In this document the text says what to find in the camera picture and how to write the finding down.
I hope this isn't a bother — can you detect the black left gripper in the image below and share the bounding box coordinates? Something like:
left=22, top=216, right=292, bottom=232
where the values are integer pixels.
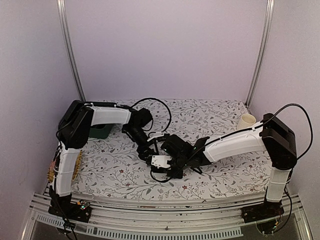
left=125, top=124, right=158, bottom=163

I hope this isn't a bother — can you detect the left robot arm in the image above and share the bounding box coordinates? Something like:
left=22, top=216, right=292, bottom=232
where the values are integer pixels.
left=51, top=100, right=156, bottom=217

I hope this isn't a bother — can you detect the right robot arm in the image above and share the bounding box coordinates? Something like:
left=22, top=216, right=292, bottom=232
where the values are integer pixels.
left=151, top=113, right=298, bottom=218

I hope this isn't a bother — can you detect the floral patterned table mat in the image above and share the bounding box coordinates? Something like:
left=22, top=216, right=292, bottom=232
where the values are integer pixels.
left=71, top=99, right=272, bottom=201

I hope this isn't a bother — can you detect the dark green divided tray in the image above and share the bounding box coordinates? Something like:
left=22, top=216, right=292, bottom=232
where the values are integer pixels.
left=89, top=124, right=113, bottom=139

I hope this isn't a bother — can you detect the cream plastic cup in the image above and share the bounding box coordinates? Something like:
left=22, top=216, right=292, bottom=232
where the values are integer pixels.
left=236, top=113, right=256, bottom=130

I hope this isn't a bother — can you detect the red patterned bowl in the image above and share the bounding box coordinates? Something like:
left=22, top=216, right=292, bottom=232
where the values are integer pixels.
left=48, top=158, right=57, bottom=173

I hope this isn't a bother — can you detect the woven bamboo mat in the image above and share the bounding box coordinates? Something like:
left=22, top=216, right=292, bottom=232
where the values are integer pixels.
left=46, top=148, right=83, bottom=183

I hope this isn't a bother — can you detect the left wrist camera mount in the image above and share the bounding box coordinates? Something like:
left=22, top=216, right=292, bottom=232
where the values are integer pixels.
left=147, top=132, right=167, bottom=142

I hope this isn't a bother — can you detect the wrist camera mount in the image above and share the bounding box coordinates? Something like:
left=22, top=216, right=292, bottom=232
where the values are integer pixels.
left=151, top=155, right=172, bottom=169
left=147, top=132, right=167, bottom=142

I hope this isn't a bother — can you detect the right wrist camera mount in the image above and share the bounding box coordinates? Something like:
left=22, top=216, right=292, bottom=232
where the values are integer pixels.
left=151, top=155, right=172, bottom=169

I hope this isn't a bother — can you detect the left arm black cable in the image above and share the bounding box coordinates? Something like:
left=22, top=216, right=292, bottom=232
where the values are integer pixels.
left=129, top=97, right=172, bottom=133

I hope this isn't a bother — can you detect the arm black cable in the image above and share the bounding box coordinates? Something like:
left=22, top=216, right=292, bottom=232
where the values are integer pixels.
left=129, top=97, right=172, bottom=133
left=149, top=103, right=314, bottom=183

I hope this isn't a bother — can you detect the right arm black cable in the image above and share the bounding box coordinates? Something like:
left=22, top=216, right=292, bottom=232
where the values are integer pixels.
left=149, top=103, right=314, bottom=183

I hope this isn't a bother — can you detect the front aluminium rail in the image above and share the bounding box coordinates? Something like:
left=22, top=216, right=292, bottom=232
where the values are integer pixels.
left=22, top=193, right=315, bottom=240

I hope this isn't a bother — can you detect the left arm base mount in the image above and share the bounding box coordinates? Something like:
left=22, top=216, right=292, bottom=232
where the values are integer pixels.
left=48, top=200, right=92, bottom=223

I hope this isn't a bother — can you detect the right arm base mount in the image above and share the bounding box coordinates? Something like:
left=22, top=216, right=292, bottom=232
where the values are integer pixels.
left=241, top=201, right=285, bottom=223

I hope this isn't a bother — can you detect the left aluminium frame post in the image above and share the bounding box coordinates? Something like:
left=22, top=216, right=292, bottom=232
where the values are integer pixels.
left=56, top=0, right=86, bottom=101

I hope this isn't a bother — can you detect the aluminium frame post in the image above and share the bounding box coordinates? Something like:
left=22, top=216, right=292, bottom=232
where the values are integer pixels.
left=245, top=0, right=275, bottom=109
left=56, top=0, right=86, bottom=101

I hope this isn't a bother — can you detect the right aluminium frame post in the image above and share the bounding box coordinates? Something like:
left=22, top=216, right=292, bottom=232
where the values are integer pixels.
left=245, top=0, right=275, bottom=109

